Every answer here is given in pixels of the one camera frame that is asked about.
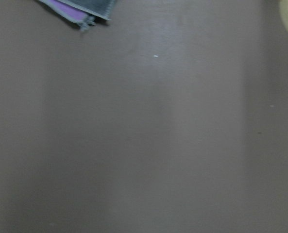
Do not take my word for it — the grey folded cloth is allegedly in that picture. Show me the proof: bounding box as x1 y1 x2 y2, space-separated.
39 0 117 31

